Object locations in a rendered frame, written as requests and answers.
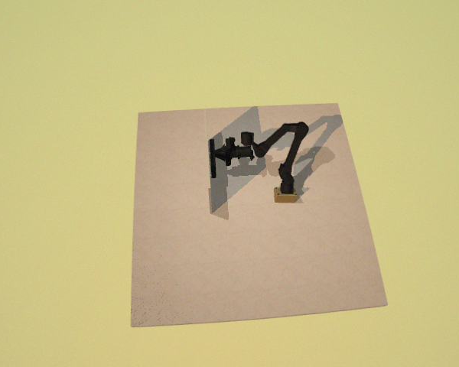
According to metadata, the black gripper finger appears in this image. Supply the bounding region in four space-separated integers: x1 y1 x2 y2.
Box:
215 154 226 162
212 144 226 156

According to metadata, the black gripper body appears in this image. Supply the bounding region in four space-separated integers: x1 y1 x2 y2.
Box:
225 138 242 166

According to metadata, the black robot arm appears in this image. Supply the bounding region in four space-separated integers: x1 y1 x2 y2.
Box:
241 122 309 194

